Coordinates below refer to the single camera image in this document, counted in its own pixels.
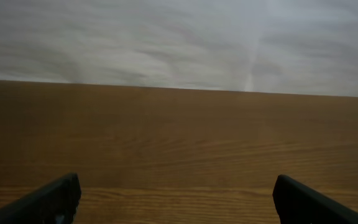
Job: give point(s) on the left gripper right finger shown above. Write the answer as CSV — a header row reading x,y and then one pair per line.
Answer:
x,y
303,205

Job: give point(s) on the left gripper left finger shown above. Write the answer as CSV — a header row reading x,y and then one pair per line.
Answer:
x,y
47,203

